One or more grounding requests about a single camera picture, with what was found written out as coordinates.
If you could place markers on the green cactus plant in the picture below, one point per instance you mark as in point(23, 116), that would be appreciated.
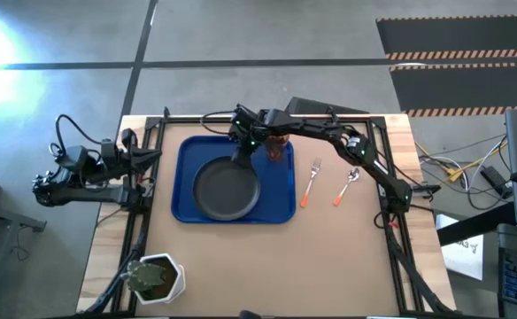
point(145, 275)

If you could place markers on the black flat panel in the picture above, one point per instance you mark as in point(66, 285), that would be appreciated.
point(311, 106)

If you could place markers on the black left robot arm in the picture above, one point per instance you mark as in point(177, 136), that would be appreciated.
point(81, 192)

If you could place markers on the white paper sheet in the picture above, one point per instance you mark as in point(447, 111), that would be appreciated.
point(462, 252)

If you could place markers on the black power adapter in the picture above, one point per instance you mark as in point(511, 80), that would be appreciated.
point(496, 181)

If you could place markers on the black hazard-striped floor mat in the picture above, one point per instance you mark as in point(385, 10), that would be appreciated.
point(466, 88)
point(457, 35)

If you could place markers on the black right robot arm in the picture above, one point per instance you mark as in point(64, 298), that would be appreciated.
point(373, 164)

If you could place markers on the blue plastic tray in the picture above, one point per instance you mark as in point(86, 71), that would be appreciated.
point(187, 195)

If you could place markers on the black aluminium table frame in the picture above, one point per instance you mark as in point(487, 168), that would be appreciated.
point(375, 122)

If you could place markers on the black frying pan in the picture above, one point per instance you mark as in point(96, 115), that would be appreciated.
point(226, 190)

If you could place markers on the white hexagonal planter pot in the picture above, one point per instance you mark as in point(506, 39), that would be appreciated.
point(176, 277)

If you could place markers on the amber faceted plastic cup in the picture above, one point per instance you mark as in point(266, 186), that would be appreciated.
point(277, 146)

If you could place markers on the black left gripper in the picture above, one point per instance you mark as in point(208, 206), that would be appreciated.
point(119, 153)

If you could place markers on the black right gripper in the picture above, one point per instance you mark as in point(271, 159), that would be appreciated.
point(247, 130)

